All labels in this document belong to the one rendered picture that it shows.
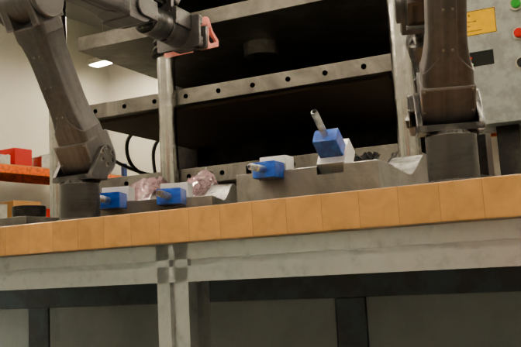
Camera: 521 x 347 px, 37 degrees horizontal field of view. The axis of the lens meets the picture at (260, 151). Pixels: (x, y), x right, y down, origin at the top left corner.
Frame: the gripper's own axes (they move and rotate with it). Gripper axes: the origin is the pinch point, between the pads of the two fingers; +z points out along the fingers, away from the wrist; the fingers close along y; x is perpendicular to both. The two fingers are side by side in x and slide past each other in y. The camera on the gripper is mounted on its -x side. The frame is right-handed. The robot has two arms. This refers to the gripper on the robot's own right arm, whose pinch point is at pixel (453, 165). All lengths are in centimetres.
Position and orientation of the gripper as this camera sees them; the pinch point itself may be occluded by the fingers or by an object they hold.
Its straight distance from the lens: 121.7
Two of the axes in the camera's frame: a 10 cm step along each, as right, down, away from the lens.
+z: 2.6, 9.2, 2.9
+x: -3.6, 3.7, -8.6
